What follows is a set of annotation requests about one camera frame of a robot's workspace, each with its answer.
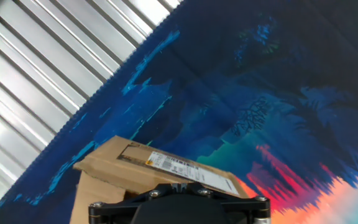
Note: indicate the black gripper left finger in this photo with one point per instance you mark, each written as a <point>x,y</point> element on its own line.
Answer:
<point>120,205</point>

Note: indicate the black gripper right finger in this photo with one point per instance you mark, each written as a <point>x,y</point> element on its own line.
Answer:
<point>247,208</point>

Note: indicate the brown cardboard box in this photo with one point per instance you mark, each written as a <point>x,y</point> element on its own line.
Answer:
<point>110,171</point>

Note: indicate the forest sunset print cloth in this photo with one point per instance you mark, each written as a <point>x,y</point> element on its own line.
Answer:
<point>259,77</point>

